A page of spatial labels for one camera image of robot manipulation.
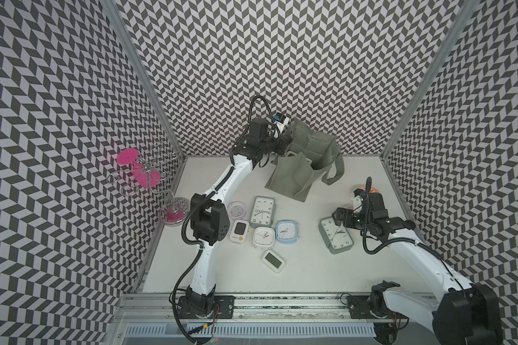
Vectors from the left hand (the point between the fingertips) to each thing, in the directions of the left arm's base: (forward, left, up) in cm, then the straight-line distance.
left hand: (292, 139), depth 85 cm
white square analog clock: (-30, +12, -26) cm, 41 cm away
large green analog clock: (-30, -18, -27) cm, 44 cm away
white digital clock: (-39, +8, -27) cm, 48 cm away
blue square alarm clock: (-27, +2, -26) cm, 38 cm away
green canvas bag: (+8, -9, -15) cm, 19 cm away
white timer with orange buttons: (-28, +22, -25) cm, 43 cm away
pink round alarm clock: (-18, +24, -26) cm, 39 cm away
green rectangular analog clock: (-18, +12, -26) cm, 34 cm away
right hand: (-26, -20, -20) cm, 38 cm away
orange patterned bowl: (-8, -39, -24) cm, 46 cm away
